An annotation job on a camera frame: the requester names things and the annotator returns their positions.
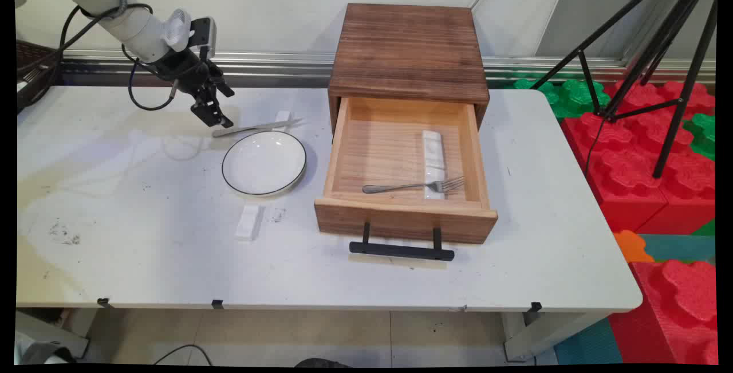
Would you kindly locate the teal foam mat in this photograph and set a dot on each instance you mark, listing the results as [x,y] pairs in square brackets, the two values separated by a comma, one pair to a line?
[678,247]
[590,344]

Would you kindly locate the light wooden drawer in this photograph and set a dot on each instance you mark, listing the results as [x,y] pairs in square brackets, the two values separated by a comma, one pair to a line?
[401,221]

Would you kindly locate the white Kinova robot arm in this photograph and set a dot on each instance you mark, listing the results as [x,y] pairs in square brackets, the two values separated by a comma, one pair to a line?
[114,12]

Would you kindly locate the small green foam block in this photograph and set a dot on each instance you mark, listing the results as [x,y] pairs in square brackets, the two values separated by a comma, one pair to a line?
[703,132]

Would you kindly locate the silver fork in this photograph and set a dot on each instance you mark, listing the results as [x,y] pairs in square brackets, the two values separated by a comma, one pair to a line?
[395,187]

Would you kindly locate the small white cutlery rest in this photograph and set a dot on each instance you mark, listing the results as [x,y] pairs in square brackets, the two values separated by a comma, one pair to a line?
[282,116]

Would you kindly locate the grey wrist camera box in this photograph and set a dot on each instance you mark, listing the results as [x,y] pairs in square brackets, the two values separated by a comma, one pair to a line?
[205,35]

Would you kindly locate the white rectangular cutlery rest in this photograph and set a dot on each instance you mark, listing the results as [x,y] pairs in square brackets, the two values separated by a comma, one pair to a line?
[249,222]

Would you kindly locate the metal wall rail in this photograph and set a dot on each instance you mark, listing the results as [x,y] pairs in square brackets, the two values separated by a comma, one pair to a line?
[275,66]

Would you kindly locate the orange foam piece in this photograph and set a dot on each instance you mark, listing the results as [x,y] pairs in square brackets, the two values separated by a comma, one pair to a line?
[630,246]

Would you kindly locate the long white cutlery rest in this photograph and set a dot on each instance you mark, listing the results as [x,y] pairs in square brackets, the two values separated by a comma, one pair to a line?
[433,146]

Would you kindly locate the dark wooden cabinet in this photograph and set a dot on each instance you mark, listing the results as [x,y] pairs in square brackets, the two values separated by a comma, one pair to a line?
[408,46]

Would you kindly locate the brown wicker basket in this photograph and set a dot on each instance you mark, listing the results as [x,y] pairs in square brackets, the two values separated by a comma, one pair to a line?
[31,66]

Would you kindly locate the white table leg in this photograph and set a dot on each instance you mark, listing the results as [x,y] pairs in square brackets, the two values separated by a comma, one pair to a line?
[51,333]
[550,333]

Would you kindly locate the silver table knife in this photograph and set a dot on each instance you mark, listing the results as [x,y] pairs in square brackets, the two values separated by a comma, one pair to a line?
[252,128]

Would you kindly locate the black tripod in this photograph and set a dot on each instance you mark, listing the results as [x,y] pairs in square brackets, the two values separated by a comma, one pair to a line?
[676,23]

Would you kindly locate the large red foam block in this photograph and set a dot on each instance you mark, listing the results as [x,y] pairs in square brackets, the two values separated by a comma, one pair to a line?
[630,172]

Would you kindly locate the white plate black rim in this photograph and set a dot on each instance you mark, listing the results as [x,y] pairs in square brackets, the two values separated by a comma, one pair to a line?
[263,163]

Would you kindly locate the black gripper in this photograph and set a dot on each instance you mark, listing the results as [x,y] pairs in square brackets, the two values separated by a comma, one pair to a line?
[186,69]

